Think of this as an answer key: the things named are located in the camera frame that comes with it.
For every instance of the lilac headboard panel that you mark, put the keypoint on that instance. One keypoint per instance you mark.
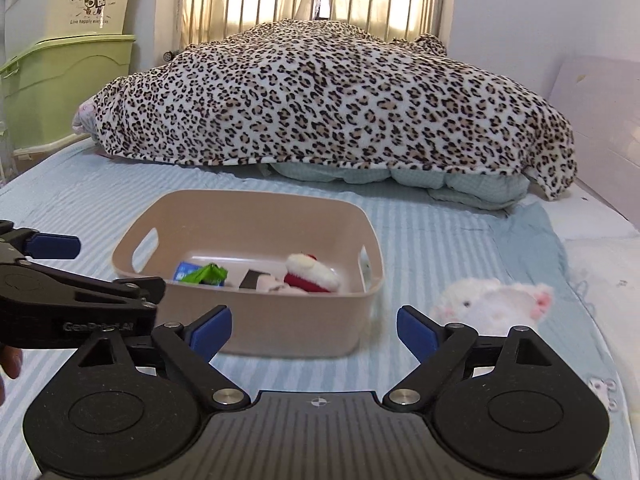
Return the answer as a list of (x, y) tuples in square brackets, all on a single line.
[(600, 99)]

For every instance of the white red plush toy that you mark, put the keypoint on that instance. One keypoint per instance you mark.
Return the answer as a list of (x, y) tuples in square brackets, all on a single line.
[(306, 272)]

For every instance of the blue tissue pack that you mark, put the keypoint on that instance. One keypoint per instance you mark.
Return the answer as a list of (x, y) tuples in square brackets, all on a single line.
[(183, 269)]

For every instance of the beige plastic basket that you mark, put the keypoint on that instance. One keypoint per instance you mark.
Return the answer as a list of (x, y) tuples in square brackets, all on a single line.
[(252, 233)]

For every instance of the white pillow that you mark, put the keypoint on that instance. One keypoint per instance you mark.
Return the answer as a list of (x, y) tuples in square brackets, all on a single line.
[(603, 262)]

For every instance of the leopard print blanket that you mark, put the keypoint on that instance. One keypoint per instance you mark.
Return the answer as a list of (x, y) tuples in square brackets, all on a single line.
[(328, 93)]

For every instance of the green snack packet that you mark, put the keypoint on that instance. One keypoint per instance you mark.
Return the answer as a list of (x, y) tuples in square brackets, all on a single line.
[(211, 274)]

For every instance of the beige fuzzy sock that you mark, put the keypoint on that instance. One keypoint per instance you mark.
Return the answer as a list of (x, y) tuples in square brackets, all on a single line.
[(271, 284)]

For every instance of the light green quilt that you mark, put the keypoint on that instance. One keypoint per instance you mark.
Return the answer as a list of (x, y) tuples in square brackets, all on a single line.
[(481, 191)]

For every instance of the person's left hand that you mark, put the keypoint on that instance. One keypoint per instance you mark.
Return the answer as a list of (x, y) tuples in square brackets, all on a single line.
[(11, 361)]

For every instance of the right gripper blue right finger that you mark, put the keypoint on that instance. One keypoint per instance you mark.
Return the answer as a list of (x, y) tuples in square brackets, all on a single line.
[(419, 334)]

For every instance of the pink cloth under blanket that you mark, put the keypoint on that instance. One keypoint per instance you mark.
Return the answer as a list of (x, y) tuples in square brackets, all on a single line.
[(84, 121)]

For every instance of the metal bed rail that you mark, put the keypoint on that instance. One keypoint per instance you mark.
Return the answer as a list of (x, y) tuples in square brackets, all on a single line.
[(310, 0)]

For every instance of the cream plastic storage box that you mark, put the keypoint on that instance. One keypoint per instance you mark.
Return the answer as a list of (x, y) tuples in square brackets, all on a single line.
[(27, 22)]

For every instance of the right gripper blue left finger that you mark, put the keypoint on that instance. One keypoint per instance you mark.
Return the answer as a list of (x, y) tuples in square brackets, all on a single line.
[(210, 332)]

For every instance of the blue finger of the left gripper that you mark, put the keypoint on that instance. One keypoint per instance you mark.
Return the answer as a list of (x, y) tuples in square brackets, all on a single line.
[(52, 246)]

